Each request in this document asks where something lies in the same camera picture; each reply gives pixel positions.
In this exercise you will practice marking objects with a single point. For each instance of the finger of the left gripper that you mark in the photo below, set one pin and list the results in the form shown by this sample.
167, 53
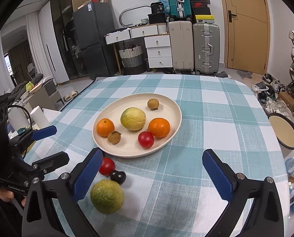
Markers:
23, 140
46, 165

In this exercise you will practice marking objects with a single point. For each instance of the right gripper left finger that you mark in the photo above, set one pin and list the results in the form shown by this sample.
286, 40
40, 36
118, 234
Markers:
40, 217

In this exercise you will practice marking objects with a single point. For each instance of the green citrus fruit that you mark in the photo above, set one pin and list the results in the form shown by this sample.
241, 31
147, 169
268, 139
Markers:
107, 196

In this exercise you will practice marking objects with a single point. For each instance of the red cherry tomato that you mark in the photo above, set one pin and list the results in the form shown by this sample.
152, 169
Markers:
107, 167

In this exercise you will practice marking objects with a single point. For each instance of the brown stemmed longan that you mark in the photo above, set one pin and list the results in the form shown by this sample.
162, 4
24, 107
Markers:
114, 137

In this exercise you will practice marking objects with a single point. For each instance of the yellow-green citrus fruit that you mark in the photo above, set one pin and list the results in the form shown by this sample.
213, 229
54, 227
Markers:
133, 119

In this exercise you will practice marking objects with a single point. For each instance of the orange mandarin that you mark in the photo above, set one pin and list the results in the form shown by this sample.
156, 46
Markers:
159, 127
104, 127

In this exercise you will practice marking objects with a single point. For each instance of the brown longan fruit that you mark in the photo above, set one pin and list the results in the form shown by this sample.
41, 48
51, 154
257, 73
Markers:
153, 104

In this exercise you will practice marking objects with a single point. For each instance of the person's left hand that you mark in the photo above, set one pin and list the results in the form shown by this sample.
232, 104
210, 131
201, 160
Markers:
6, 195

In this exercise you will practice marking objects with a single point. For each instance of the orange mandarin in plate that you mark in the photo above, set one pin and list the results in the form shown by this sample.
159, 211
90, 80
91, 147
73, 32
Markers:
104, 127

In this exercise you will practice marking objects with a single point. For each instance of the round black-rimmed tray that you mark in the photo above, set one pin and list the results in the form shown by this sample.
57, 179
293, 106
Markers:
283, 129

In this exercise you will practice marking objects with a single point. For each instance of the white wardrobe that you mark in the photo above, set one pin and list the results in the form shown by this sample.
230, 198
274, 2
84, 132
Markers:
50, 45

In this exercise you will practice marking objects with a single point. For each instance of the red tomato in plate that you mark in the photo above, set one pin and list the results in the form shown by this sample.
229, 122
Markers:
146, 139

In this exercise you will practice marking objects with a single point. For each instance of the woven laundry basket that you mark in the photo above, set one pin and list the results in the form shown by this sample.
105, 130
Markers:
133, 60

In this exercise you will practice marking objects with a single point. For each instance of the black refrigerator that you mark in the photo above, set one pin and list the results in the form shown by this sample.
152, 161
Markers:
92, 23

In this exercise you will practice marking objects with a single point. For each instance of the white drawer desk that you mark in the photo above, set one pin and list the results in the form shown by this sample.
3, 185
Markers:
155, 42

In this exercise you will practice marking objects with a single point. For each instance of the silver suitcase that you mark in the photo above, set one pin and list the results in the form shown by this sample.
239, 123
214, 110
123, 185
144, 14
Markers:
206, 39

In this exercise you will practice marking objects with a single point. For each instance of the beige suitcase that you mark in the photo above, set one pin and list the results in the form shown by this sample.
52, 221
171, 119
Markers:
182, 46

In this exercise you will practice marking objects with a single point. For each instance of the wooden door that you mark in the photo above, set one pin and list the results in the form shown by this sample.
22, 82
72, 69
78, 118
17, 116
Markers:
247, 35

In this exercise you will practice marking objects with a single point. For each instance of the teal suitcase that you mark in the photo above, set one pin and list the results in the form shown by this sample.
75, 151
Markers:
180, 10

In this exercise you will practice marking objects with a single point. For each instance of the yellow black box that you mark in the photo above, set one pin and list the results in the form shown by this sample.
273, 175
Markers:
206, 19

